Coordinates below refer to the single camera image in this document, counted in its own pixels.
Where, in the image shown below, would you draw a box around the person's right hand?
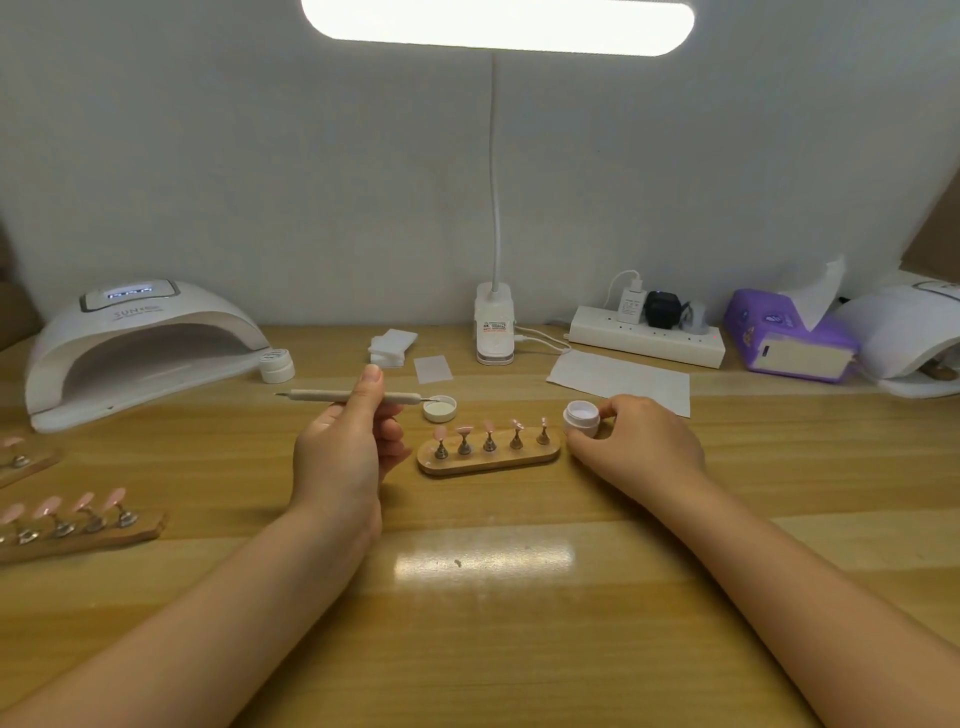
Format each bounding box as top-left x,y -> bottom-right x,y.
564,394 -> 710,515

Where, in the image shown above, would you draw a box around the person's left hand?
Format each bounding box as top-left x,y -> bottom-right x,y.
289,364 -> 411,549

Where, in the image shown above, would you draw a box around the white gel jar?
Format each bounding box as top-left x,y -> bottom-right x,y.
562,399 -> 603,435

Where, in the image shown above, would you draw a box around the grey dotting pen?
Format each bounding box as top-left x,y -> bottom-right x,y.
276,388 -> 440,407

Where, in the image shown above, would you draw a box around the wooden nail holder strip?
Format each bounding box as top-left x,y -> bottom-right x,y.
415,417 -> 564,479

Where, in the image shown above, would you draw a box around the white nail lamp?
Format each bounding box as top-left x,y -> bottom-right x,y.
24,279 -> 273,435
837,273 -> 960,399

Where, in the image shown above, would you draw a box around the wooden stands with pink nails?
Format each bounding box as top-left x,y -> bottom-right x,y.
0,435 -> 168,567

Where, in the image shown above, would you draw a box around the person's left forearm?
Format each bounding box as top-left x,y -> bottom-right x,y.
0,502 -> 369,728

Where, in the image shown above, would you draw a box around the person's right forearm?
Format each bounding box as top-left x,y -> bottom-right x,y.
660,468 -> 960,728

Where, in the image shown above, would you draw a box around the white desk lamp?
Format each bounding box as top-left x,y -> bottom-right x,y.
300,0 -> 698,365

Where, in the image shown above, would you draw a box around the white paper sheet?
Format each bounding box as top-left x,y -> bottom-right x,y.
546,351 -> 693,419

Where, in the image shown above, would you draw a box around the white power strip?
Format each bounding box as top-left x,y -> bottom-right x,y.
567,306 -> 728,371

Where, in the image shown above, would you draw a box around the small closed white jar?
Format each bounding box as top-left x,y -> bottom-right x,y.
259,348 -> 297,386

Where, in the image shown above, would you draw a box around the stack of white cotton pads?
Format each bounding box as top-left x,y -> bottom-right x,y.
367,328 -> 420,371

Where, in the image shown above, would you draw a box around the black plug adapter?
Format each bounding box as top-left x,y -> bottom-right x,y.
642,291 -> 686,332

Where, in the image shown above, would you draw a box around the white charger plug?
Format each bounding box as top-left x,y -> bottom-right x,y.
613,283 -> 648,326

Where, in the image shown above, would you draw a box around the purple tissue box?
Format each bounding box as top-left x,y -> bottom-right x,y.
726,288 -> 863,384

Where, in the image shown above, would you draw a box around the white tissue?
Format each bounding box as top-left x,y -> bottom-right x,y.
787,255 -> 846,332

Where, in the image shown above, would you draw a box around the brown wooden board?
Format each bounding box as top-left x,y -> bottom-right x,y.
897,165 -> 960,284

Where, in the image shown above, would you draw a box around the brown cardboard box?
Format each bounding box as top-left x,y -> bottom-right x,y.
0,225 -> 44,354

